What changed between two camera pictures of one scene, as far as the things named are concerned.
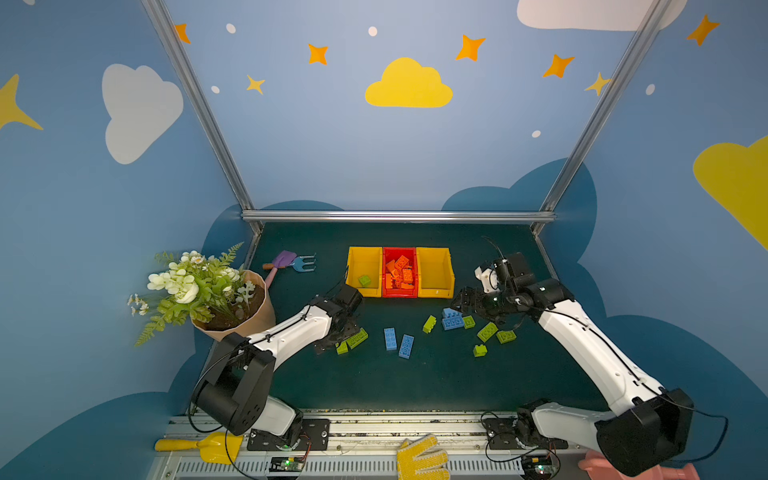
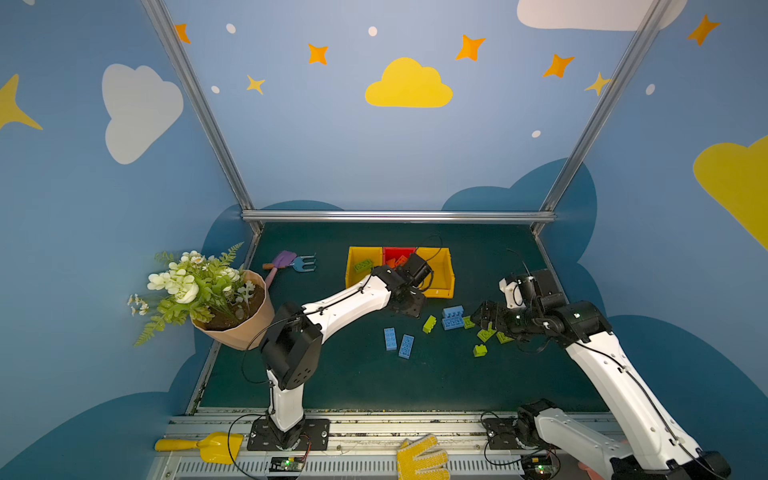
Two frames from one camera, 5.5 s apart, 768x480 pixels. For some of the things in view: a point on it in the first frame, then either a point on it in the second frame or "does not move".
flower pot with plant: x=216 y=294 does not move
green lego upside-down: x=358 y=339 to x=364 y=266
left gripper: x=335 y=334 to x=410 y=270
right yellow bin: x=435 y=273 does not move
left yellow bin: x=364 y=270 does not move
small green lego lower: x=479 y=350 does not move
